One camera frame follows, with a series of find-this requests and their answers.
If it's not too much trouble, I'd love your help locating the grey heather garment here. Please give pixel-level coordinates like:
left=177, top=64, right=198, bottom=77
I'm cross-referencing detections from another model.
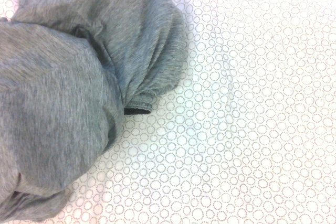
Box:
left=0, top=0, right=187, bottom=223

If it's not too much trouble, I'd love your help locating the white circle-patterned bedspread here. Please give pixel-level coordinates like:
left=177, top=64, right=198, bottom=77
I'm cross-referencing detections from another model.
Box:
left=0, top=0, right=336, bottom=224

